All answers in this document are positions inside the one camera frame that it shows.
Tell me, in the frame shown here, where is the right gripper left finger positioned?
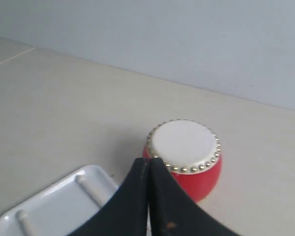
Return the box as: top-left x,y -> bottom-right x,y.
70,158 -> 149,236

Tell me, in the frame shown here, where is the white wooden drumstick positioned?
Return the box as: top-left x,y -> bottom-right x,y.
16,209 -> 37,236
75,175 -> 107,208

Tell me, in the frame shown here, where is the white plastic tray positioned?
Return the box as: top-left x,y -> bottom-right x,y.
0,165 -> 118,236

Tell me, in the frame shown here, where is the small red drum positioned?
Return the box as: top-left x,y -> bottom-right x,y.
143,119 -> 222,203

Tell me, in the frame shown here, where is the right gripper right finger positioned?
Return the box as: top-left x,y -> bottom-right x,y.
147,158 -> 238,236

